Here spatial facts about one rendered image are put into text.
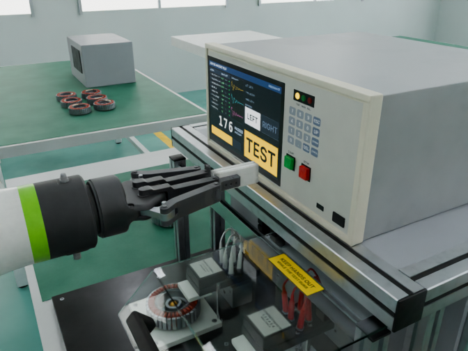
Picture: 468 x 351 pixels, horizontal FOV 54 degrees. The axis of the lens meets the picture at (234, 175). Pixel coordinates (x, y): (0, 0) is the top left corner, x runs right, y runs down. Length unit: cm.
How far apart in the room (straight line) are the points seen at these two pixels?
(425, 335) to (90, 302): 71
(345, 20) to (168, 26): 270
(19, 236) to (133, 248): 77
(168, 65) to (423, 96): 515
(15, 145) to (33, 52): 318
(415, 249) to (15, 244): 49
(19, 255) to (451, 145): 57
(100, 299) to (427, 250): 72
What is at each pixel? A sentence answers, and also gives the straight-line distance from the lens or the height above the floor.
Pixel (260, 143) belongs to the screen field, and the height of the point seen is 118.
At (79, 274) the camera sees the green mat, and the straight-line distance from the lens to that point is 123.
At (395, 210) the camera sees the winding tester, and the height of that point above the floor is 115.
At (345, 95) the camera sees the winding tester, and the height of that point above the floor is 131.
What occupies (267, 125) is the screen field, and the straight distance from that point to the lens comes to 73.
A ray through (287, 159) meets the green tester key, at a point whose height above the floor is 119.
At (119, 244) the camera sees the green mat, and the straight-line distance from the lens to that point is 131.
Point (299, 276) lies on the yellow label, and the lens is 65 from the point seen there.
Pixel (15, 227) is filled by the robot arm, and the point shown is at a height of 120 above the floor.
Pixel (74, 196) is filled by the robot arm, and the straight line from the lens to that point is 55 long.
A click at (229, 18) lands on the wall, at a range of 595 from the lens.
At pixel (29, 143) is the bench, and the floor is 75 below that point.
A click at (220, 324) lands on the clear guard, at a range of 57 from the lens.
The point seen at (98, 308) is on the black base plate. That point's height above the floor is 77.
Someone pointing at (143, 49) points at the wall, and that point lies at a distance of 554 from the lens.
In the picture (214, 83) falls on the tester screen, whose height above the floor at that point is 125.
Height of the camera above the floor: 146
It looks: 25 degrees down
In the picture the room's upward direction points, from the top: straight up
